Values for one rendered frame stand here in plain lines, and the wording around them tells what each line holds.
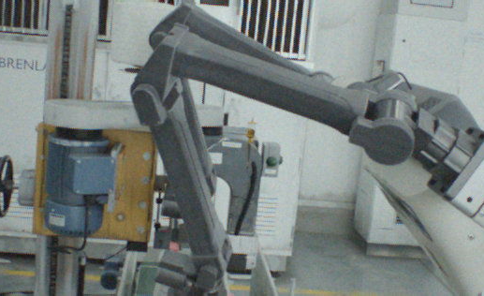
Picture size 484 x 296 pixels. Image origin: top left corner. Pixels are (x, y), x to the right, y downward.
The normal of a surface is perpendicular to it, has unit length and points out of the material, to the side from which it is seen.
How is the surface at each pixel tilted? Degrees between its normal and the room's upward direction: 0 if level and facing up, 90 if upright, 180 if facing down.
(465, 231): 90
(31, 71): 90
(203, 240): 104
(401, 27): 90
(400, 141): 117
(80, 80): 90
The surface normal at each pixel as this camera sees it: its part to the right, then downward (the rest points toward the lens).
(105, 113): 0.69, 0.18
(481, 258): 0.39, 0.58
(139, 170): 0.09, 0.17
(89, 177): 0.50, 0.18
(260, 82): -0.21, 0.52
